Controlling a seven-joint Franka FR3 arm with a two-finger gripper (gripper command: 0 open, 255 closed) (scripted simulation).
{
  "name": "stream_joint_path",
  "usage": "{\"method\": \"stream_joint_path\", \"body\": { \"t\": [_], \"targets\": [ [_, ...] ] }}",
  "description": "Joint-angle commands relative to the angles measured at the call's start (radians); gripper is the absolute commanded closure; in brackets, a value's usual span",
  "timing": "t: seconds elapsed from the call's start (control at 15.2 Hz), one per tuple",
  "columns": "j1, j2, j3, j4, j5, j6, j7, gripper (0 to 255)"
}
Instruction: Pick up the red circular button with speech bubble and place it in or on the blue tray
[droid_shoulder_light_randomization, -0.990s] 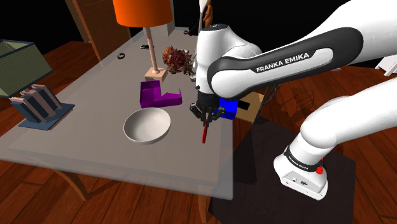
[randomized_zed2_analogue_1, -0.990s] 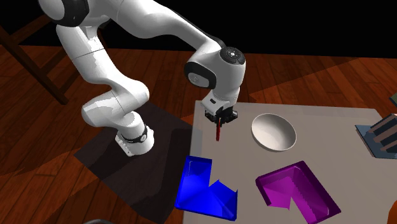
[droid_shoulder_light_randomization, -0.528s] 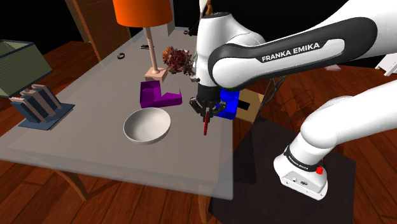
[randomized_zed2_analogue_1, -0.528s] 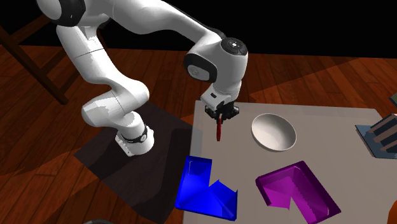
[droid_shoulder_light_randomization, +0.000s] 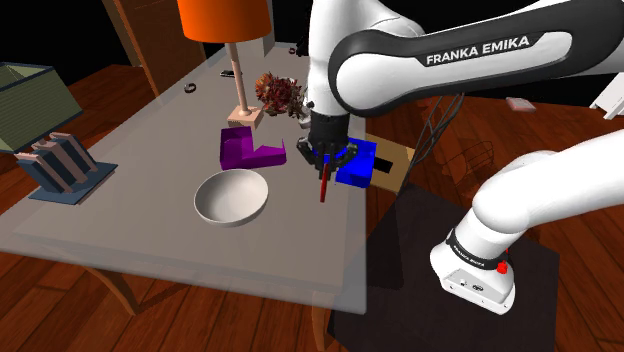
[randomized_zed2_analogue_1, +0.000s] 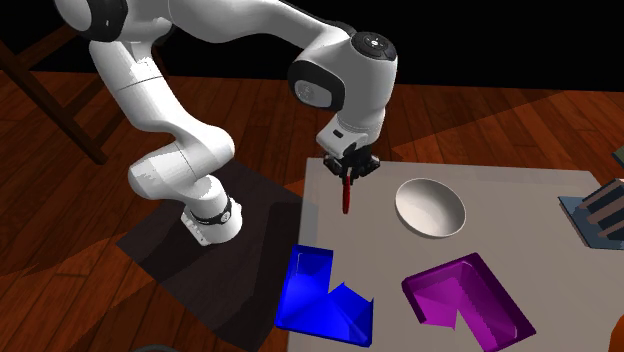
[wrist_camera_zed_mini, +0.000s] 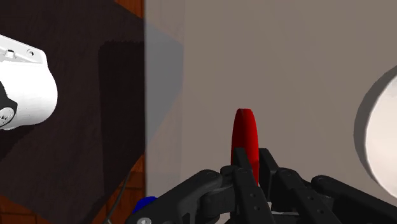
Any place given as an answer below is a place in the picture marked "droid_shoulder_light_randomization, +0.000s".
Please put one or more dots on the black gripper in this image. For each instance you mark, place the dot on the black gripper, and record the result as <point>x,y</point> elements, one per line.
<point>329,129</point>

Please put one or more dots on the red pen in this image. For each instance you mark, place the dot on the red pen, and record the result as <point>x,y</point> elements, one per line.
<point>323,185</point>

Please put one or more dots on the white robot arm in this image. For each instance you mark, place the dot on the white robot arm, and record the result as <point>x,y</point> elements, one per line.
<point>438,73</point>

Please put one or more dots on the blue box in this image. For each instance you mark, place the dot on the blue box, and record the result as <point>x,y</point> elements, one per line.
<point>358,168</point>

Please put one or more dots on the tan cardboard box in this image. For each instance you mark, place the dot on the tan cardboard box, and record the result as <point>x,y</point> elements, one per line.
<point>397,173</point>

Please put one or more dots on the dried red flower bunch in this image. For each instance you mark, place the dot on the dried red flower bunch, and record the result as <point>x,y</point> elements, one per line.
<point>278,95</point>

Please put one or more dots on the purple angled box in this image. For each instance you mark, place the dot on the purple angled box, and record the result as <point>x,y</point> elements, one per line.
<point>244,153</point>

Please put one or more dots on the white bowl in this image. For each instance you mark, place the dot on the white bowl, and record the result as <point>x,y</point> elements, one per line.
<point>231,197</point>

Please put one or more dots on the small black phone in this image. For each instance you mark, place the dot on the small black phone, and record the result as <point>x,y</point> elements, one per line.
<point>227,73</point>

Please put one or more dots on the orange shade table lamp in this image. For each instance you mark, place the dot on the orange shade table lamp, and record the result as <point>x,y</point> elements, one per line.
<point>224,19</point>

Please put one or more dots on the dark robot stand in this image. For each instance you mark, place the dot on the dark robot stand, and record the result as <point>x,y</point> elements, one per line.
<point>419,312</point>

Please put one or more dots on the grey table with wooden legs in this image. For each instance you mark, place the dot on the grey table with wooden legs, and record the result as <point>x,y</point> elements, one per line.
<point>146,234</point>

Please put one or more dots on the brown wooden door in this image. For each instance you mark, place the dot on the brown wooden door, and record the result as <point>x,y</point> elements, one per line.
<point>161,44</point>

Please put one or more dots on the small pink block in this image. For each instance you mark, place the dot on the small pink block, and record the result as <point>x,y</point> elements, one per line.
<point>520,104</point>

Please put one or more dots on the white furniture piece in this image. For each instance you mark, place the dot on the white furniture piece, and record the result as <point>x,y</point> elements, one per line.
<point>612,97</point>

